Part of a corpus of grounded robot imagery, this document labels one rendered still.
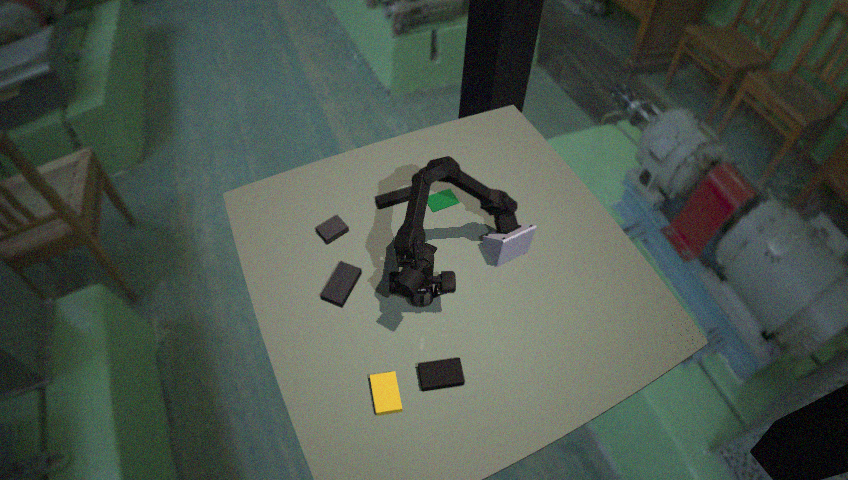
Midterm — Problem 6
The yellow rectangular block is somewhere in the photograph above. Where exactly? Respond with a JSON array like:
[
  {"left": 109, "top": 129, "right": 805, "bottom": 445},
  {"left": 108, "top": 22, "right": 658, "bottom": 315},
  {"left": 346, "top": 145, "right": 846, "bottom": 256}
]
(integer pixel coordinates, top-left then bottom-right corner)
[{"left": 370, "top": 371, "right": 402, "bottom": 416}]

